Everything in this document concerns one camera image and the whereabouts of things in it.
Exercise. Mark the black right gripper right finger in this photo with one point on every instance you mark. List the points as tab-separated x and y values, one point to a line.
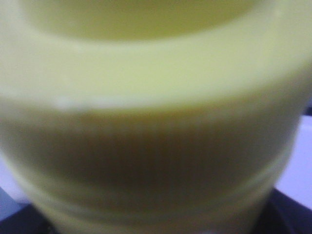
283	215

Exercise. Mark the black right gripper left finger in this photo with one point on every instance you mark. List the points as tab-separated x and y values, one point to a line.
26	221

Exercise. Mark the yellow squeeze bottle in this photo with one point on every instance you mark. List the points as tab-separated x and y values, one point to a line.
152	116

